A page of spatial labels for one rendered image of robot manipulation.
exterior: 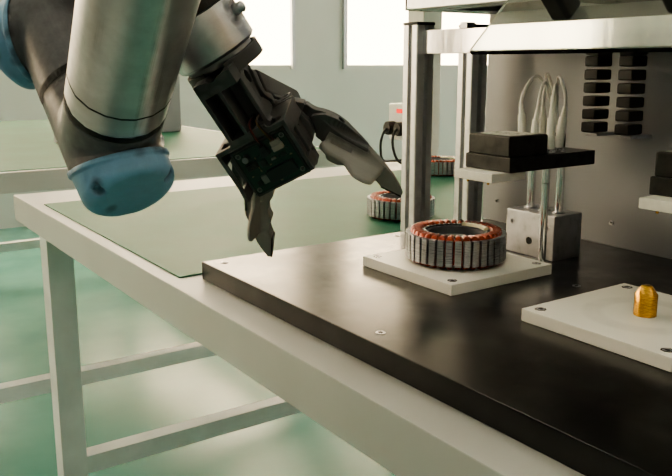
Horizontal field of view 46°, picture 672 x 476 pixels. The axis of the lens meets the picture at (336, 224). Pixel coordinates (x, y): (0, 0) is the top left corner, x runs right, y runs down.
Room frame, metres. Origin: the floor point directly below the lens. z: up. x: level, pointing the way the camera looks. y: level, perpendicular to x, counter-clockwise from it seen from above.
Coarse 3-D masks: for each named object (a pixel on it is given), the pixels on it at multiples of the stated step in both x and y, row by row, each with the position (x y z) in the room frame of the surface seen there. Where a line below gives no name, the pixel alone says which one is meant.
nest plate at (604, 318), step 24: (624, 288) 0.74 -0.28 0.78; (528, 312) 0.67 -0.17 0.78; (552, 312) 0.67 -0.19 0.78; (576, 312) 0.67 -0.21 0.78; (600, 312) 0.67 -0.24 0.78; (624, 312) 0.67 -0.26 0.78; (576, 336) 0.63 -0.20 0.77; (600, 336) 0.61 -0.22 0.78; (624, 336) 0.60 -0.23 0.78; (648, 336) 0.60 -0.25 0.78; (648, 360) 0.57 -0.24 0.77
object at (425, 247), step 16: (416, 224) 0.88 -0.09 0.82; (432, 224) 0.89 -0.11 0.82; (448, 224) 0.89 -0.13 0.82; (464, 224) 0.89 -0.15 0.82; (480, 224) 0.88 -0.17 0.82; (416, 240) 0.83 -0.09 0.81; (432, 240) 0.81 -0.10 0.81; (448, 240) 0.81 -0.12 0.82; (464, 240) 0.81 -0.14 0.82; (480, 240) 0.81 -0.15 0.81; (496, 240) 0.82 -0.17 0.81; (416, 256) 0.83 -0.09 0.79; (432, 256) 0.81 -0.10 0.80; (448, 256) 0.81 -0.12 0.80; (464, 256) 0.80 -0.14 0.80; (480, 256) 0.81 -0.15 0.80; (496, 256) 0.82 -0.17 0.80
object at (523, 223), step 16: (512, 208) 0.95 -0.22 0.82; (528, 208) 0.95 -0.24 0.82; (512, 224) 0.95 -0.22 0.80; (528, 224) 0.93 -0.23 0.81; (560, 224) 0.90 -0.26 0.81; (576, 224) 0.92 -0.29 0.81; (512, 240) 0.95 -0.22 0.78; (528, 240) 0.93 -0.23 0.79; (560, 240) 0.90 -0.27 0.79; (576, 240) 0.92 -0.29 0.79; (560, 256) 0.91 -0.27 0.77; (576, 256) 0.92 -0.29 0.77
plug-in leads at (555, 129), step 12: (528, 84) 0.96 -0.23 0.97; (552, 84) 0.97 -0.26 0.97; (564, 84) 0.94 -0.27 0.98; (540, 96) 0.93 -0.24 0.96; (552, 96) 0.92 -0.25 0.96; (564, 96) 0.93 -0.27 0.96; (552, 108) 0.92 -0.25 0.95; (564, 108) 0.93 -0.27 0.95; (540, 120) 0.96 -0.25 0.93; (552, 120) 0.91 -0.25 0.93; (564, 120) 0.93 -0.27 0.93; (540, 132) 0.96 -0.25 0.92; (552, 132) 0.91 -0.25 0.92; (564, 132) 0.93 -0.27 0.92; (552, 144) 0.91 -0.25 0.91; (564, 144) 0.97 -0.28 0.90
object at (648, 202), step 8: (664, 152) 0.71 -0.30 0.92; (656, 160) 0.71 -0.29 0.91; (664, 160) 0.71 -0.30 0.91; (656, 168) 0.71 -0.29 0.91; (664, 168) 0.70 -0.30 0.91; (656, 176) 0.71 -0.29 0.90; (664, 176) 0.70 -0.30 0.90; (656, 184) 0.71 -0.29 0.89; (664, 184) 0.70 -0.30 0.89; (656, 192) 0.71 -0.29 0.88; (664, 192) 0.70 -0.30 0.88; (640, 200) 0.70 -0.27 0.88; (648, 200) 0.69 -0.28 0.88; (656, 200) 0.68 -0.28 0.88; (664, 200) 0.68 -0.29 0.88; (648, 208) 0.69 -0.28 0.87; (656, 208) 0.68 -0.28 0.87; (664, 208) 0.68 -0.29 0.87
